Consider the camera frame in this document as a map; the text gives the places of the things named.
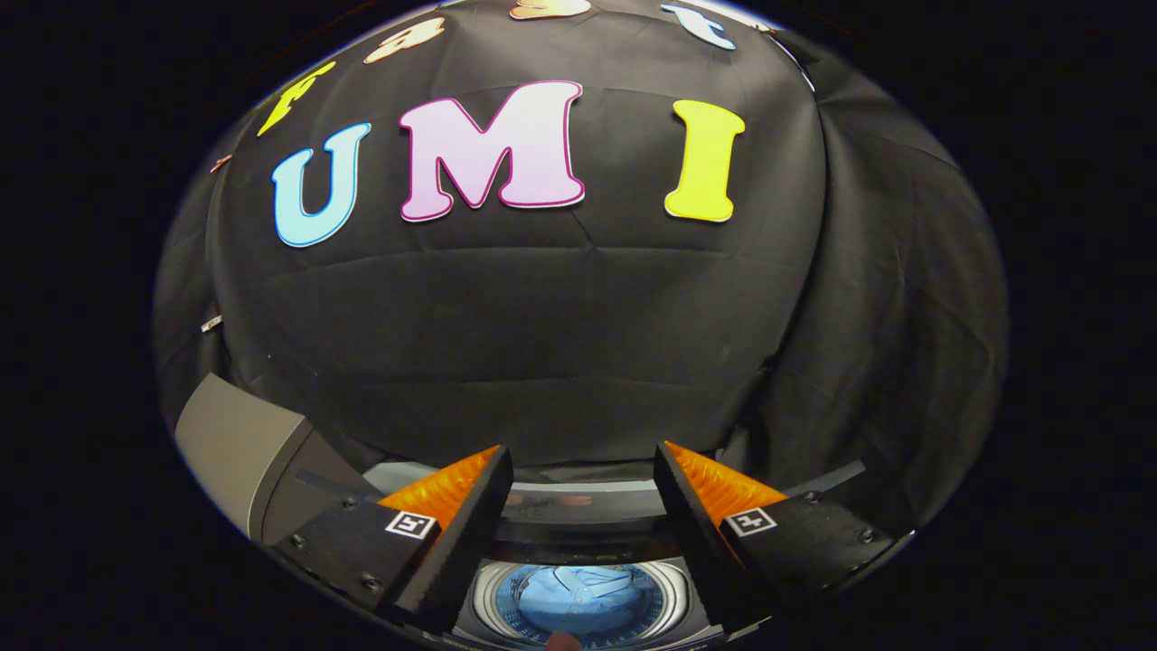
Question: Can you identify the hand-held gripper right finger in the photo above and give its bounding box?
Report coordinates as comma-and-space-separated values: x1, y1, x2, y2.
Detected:
654, 440, 914, 634

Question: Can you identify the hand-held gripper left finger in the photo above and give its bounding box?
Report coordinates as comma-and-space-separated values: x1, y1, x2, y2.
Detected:
271, 444, 514, 636

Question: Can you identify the dark grey washing machine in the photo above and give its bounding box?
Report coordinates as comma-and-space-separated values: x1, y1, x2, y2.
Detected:
452, 542, 724, 651

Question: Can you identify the light blue polo shirt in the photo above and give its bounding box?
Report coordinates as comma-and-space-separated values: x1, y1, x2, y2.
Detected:
517, 565, 665, 638

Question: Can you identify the black backdrop cloth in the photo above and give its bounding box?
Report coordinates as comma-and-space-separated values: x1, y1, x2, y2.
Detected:
154, 0, 1011, 534

